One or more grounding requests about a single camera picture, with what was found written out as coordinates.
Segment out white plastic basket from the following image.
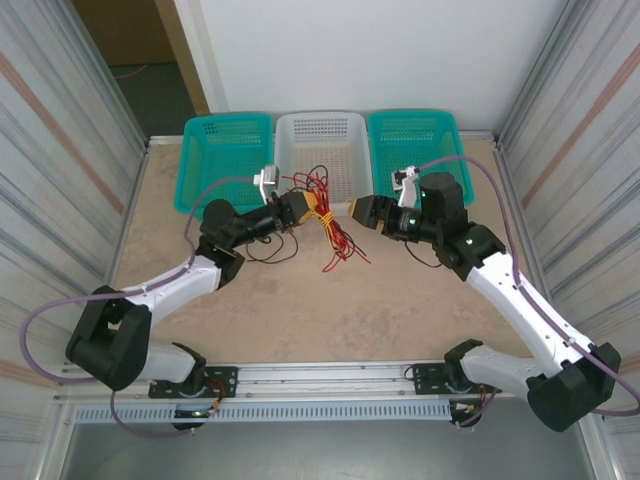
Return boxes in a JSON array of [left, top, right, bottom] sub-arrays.
[[272, 110, 375, 217]]

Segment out teal plastic basket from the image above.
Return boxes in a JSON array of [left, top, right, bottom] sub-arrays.
[[367, 109, 475, 207], [173, 112, 276, 224]]

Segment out corrugated translucent side panel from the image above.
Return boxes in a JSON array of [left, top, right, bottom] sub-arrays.
[[492, 0, 640, 480], [0, 0, 151, 480]]

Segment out small black controller board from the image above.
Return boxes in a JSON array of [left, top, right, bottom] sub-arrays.
[[171, 407, 221, 432], [448, 398, 485, 430]]

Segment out brown board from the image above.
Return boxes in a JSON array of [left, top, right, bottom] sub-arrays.
[[72, 0, 176, 67]]

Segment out grey metal sheet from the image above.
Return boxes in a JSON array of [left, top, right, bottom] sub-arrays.
[[59, 422, 601, 480]]

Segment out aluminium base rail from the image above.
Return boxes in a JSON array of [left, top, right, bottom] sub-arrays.
[[53, 363, 534, 402]]

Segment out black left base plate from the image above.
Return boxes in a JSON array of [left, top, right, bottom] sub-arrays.
[[148, 366, 239, 400]]

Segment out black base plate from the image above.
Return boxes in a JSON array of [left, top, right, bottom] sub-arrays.
[[410, 362, 502, 397], [148, 366, 239, 400]]

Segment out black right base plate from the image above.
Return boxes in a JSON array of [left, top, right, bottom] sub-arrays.
[[410, 362, 502, 397]]

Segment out wooden door frame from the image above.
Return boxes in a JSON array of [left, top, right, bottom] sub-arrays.
[[153, 0, 214, 116]]

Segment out white slotted cable duct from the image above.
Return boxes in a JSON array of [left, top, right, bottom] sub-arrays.
[[73, 402, 454, 425]]

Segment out orange floor cable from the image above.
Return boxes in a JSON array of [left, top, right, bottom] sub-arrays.
[[112, 63, 147, 81]]

